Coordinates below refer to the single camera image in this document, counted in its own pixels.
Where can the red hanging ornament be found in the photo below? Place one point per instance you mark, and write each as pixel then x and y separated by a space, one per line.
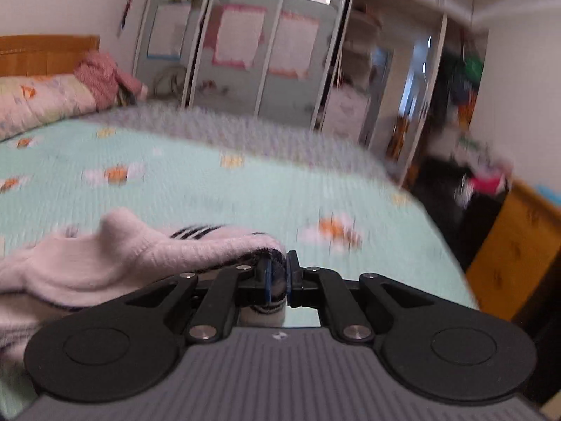
pixel 125 15

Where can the purple floral blanket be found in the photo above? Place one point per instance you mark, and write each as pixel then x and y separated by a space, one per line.
pixel 245 136

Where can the mint quilted bee bedspread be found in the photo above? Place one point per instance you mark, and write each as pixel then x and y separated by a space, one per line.
pixel 219 193

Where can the white drawer cabinet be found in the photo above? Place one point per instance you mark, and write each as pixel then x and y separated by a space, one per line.
pixel 346 112

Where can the white sliding-door wardrobe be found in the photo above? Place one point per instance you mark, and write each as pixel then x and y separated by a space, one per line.
pixel 289 96

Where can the colourful hanging clutter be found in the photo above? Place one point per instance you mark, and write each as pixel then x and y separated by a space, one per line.
pixel 466 79

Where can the orange wooden dresser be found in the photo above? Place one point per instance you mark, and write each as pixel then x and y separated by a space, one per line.
pixel 517 245

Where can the pink-edged wall poster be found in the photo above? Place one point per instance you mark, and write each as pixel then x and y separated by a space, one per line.
pixel 239 37

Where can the orange-edged wall poster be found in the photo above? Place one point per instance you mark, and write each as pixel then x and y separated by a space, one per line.
pixel 292 44

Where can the black bag pile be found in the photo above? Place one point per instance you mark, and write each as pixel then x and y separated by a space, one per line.
pixel 447 219

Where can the blue-edged wall poster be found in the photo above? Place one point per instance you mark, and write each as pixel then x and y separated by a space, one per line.
pixel 168 30

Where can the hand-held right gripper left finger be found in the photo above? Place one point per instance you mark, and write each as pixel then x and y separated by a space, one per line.
pixel 266 280

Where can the pink knitted garment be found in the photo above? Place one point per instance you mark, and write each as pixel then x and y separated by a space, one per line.
pixel 103 79

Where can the wooden headboard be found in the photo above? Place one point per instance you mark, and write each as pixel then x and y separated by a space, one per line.
pixel 44 55

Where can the pale floral pillow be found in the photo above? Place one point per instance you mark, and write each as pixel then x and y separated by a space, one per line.
pixel 39 101

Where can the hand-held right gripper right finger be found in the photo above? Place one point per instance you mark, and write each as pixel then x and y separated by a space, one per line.
pixel 290 278

